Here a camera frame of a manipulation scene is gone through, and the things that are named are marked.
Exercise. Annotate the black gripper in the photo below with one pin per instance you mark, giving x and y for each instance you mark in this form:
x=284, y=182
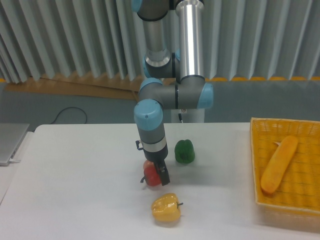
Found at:
x=161, y=168

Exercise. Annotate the red bell pepper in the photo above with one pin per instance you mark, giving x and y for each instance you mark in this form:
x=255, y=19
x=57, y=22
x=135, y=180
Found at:
x=151, y=177

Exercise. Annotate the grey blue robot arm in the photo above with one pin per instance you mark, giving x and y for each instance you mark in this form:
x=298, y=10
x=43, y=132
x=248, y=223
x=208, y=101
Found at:
x=174, y=80

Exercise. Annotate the yellow woven basket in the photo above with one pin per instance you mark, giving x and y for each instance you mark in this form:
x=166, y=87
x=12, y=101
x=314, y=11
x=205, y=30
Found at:
x=296, y=202

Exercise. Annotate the brown egg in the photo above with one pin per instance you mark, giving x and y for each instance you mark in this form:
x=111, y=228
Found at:
x=147, y=164

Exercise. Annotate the green bell pepper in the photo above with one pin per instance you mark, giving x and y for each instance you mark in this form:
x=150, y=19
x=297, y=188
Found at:
x=184, y=151

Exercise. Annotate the yellow bell pepper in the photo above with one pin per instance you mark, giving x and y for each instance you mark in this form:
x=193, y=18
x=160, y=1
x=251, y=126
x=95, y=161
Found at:
x=166, y=208

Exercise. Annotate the brown cardboard sheet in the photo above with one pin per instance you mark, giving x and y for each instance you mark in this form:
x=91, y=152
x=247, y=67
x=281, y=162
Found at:
x=87, y=85

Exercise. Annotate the orange bread loaf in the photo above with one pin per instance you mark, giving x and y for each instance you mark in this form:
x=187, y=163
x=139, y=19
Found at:
x=278, y=164

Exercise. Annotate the silver laptop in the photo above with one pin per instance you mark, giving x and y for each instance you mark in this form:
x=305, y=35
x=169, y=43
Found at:
x=11, y=137

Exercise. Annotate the white pleated curtain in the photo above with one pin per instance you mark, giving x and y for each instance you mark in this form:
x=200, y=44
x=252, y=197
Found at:
x=249, y=39

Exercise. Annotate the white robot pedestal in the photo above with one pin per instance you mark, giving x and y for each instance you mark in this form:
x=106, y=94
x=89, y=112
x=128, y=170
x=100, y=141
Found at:
x=188, y=116

